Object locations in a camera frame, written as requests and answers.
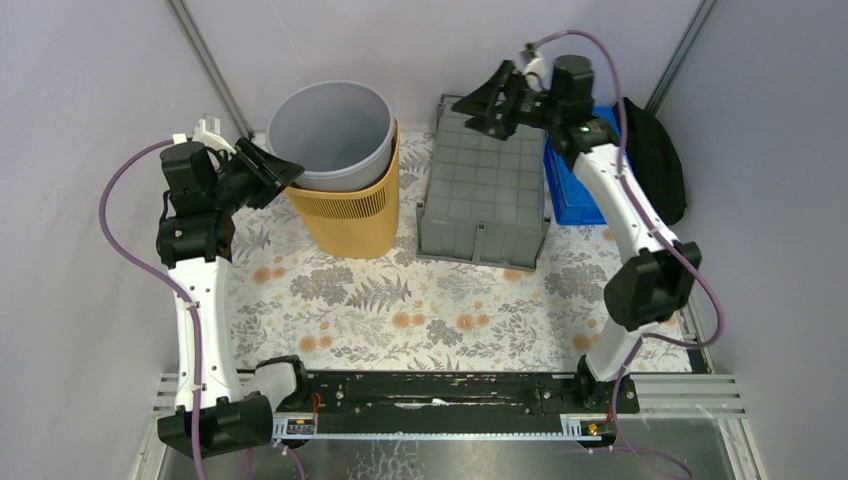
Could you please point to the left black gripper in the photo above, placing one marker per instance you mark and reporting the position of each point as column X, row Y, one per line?
column 250, row 171

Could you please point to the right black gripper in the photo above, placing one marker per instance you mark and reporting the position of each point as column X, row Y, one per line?
column 480, row 104

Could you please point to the grey plastic waste bin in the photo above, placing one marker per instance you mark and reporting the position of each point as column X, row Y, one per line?
column 341, row 132

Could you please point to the large grey plastic crate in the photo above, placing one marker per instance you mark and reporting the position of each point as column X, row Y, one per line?
column 484, row 200

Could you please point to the blue plastic divided crate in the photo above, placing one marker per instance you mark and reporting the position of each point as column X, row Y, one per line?
column 573, row 204

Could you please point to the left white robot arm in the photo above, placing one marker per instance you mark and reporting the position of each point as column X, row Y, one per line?
column 215, row 413

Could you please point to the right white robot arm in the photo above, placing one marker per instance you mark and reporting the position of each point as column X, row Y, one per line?
column 657, row 272

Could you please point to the yellow slatted waste bin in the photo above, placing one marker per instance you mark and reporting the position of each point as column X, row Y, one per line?
column 359, row 225

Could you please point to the black cloth bundle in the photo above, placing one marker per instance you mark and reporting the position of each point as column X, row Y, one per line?
column 655, row 162

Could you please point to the floral patterned table mat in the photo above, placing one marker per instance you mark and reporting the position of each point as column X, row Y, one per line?
column 400, row 312

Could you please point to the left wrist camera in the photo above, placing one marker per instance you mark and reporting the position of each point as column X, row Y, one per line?
column 207, row 131

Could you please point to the aluminium frame base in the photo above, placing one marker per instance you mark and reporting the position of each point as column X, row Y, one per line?
column 661, row 395

